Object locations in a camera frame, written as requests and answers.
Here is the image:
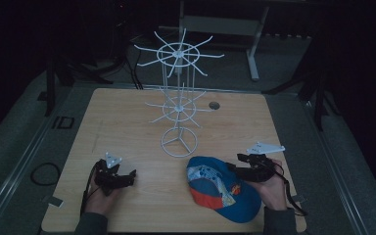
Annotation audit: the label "black metal stand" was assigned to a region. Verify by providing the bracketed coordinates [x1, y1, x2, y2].
[43, 58, 115, 118]
[261, 64, 341, 132]

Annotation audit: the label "blue and orange cap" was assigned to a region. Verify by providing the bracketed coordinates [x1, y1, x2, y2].
[185, 156, 262, 224]

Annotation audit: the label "white wire display rack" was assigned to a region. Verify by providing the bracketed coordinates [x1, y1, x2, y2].
[133, 27, 225, 159]

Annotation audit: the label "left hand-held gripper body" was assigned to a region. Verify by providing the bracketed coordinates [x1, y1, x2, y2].
[94, 151, 131, 197]

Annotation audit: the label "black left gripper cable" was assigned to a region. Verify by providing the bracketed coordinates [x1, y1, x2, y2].
[79, 162, 100, 217]

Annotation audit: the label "person's left hand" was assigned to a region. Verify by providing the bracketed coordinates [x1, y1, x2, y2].
[84, 182, 122, 217]

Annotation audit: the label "black background cables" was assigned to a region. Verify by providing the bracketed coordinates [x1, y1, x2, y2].
[122, 48, 145, 91]

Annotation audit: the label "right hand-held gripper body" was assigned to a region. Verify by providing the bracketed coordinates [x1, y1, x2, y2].
[239, 141, 287, 184]

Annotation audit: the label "black cable loop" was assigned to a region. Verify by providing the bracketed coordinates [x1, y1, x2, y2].
[29, 162, 63, 187]

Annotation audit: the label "person's right hand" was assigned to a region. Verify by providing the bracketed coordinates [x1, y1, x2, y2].
[246, 159, 289, 212]

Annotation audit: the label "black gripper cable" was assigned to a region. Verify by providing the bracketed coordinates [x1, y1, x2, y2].
[267, 159, 308, 217]
[79, 162, 100, 217]

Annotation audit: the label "white metal desk frame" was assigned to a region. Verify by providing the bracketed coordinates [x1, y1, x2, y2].
[177, 0, 271, 82]

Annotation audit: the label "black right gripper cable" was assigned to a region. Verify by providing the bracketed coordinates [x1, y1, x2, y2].
[267, 159, 308, 217]

